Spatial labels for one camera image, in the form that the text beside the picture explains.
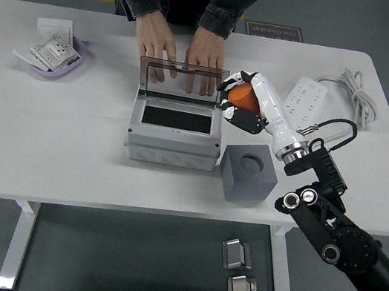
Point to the person's right hand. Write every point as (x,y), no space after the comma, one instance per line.
(156,41)

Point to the person's left hand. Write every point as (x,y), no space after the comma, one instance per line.
(207,53)

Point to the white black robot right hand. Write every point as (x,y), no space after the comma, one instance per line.
(270,98)

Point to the orange cylinder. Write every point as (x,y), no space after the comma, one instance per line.
(242,96)

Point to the grey junction box clear lid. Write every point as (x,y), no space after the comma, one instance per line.
(172,145)

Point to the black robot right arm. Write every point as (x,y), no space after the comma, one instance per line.
(351,241)

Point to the person's left forearm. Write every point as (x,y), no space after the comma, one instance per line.
(220,18)

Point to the grey cube with round hole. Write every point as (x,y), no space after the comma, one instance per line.
(248,185)

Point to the small metal floor socket box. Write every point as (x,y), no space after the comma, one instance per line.
(235,254)

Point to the white power strip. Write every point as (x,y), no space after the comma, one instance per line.
(304,97)

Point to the brown floor sign with text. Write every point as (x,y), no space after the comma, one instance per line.
(275,31)

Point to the purple plastic tray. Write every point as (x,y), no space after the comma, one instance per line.
(68,72)

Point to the white socket panel printed edge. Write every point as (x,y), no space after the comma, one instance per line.
(54,51)

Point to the white plain cover plate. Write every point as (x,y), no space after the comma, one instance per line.
(22,51)

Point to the white table right leg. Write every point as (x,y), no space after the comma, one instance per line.
(283,282)

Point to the white table leg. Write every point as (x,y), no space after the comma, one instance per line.
(283,282)
(16,246)

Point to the white table left leg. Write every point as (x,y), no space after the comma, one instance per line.
(16,246)

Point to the white square switch plate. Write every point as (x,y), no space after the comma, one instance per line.
(55,26)

